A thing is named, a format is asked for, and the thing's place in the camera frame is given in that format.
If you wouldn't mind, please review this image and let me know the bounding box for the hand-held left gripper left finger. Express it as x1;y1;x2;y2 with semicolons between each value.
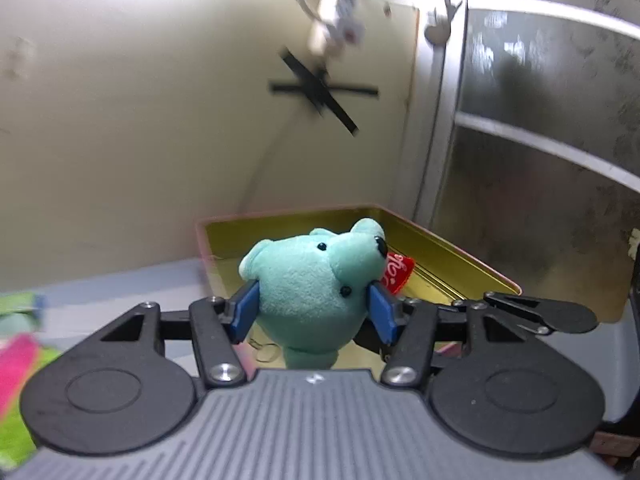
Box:
65;280;261;387

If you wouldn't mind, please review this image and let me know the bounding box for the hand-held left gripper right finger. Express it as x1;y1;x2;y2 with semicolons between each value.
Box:
368;283;551;387

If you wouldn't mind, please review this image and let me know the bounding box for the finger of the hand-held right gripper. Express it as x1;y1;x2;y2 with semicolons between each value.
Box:
484;292;599;336

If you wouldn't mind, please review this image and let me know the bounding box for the teal plush bear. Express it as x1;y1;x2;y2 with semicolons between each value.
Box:
239;218;416;370

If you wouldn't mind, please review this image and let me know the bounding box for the pink tin box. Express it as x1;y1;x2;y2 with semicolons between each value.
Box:
195;204;522;358

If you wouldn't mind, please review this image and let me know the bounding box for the frosted glass sliding door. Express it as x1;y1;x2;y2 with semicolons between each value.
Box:
400;0;640;323

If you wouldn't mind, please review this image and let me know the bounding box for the black tape cross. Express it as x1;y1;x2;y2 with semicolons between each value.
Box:
269;48;379;137

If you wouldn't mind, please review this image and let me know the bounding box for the pink and green cloth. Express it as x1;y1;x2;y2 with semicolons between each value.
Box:
0;332;62;467

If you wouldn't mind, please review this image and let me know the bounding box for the white power strip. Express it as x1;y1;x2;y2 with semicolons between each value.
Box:
284;0;377;63

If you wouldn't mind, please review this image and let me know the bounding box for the grey wall cable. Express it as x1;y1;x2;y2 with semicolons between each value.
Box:
241;110;303;213

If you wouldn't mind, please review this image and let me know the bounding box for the clear wall tape remnant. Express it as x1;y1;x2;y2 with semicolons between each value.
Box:
7;35;38;80

